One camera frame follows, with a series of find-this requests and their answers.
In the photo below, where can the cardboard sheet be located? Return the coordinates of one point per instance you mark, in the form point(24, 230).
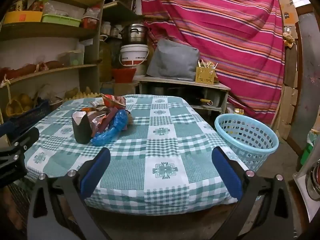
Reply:
point(288, 7)

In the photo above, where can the low grey cabinet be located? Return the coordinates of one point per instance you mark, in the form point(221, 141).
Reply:
point(185, 82)

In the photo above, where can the steel cooking pot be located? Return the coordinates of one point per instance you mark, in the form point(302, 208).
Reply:
point(135, 33)

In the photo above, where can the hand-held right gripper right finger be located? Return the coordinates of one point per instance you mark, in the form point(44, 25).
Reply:
point(226, 175)

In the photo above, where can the dark blue plastic crate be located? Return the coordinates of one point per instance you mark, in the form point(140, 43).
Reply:
point(30, 116)

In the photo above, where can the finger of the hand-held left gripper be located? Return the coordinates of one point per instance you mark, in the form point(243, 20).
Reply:
point(15, 162)

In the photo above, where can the green checkered tablecloth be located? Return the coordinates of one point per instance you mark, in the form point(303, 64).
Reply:
point(162, 155)

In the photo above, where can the small oil bottle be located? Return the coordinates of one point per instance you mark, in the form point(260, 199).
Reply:
point(238, 111)

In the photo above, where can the bundle of utensils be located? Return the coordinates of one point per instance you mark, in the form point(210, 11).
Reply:
point(206, 64)

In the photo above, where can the blue plastic bag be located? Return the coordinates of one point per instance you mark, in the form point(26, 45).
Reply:
point(117, 122)

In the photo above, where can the orange wrapper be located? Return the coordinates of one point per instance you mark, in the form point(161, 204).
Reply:
point(87, 109)

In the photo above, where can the yellow utensil holder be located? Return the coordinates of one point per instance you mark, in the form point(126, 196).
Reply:
point(205, 76)

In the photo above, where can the net bag of potatoes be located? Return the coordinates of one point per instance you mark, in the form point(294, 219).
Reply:
point(18, 105)

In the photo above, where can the red snack packet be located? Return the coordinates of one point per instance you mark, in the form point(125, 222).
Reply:
point(113, 100)

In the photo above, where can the yellow storage box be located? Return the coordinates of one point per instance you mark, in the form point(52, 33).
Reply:
point(22, 17)

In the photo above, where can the red plastic basin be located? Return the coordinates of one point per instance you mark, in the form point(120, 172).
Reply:
point(123, 75)

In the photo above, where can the steel bowls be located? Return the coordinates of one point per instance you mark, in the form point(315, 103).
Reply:
point(313, 180)

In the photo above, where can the dark maroon wrapper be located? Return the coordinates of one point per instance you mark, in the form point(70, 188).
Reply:
point(106, 121)

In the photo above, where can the cardboard egg tray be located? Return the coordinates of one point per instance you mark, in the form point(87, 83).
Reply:
point(80, 95)

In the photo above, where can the large yellow oil jug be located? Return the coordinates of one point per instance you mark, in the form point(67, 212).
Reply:
point(105, 60)

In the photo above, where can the beige wrapper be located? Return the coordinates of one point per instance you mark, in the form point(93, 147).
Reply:
point(95, 104)

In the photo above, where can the red instant noodle bowl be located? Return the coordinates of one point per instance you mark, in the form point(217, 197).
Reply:
point(89, 22)

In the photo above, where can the wooden shelf unit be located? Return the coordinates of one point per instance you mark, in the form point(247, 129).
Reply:
point(45, 30)

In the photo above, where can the green container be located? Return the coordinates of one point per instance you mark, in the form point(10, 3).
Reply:
point(307, 150)

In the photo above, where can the white plastic bucket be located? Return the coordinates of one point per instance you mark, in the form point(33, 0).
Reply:
point(133, 55)

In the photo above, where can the grey cushion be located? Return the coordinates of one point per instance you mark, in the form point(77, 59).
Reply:
point(172, 60)

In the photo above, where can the pink striped curtain cloth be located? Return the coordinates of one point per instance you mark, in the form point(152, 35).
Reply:
point(212, 30)

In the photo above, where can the light blue plastic basket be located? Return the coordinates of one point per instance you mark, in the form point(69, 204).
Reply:
point(247, 150)

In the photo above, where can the black snack bag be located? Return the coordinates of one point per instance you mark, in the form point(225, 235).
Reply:
point(81, 130)

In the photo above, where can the green plastic tray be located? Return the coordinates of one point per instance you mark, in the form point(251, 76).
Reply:
point(61, 20)

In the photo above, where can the clear plastic container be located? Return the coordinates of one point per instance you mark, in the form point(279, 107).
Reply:
point(71, 58)

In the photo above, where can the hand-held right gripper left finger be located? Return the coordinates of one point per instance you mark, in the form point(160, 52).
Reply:
point(96, 172)

